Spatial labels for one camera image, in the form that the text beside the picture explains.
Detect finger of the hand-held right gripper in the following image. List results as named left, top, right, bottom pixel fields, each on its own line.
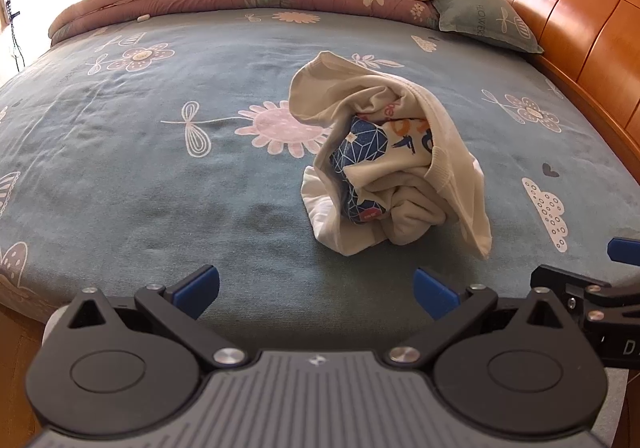
left=607, top=237, right=640, bottom=266
left=530, top=264, right=613, bottom=311

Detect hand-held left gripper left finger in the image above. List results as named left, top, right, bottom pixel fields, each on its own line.
left=67, top=264, right=248, bottom=371

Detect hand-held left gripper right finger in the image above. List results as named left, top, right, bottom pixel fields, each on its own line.
left=386, top=268, right=571, bottom=371

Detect white long-sleeve printed shirt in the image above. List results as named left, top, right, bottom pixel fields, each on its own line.
left=289, top=51, right=493, bottom=260

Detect wooden bed headboard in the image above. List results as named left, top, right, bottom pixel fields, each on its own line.
left=465, top=0, right=640, bottom=189

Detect teal flower-print pillow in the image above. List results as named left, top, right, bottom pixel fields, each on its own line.
left=431, top=0, right=545, bottom=54

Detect black television cable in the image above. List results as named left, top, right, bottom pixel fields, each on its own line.
left=0, top=0, right=26, bottom=72

